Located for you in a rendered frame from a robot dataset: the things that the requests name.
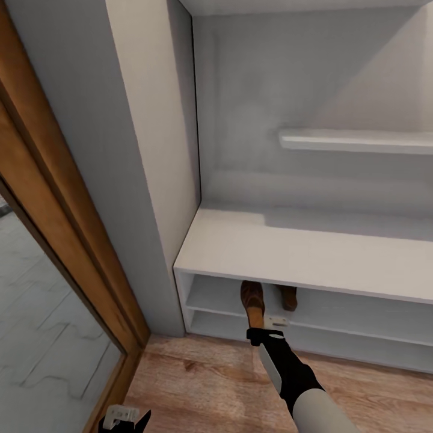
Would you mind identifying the sandal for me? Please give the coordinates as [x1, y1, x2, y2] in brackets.
[275, 284, 298, 313]
[241, 280, 265, 329]

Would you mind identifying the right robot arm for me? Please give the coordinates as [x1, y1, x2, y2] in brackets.
[247, 315, 363, 433]

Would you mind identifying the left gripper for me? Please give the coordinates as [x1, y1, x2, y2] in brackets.
[98, 410, 151, 433]

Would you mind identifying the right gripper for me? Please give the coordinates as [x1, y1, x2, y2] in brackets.
[247, 328, 283, 346]

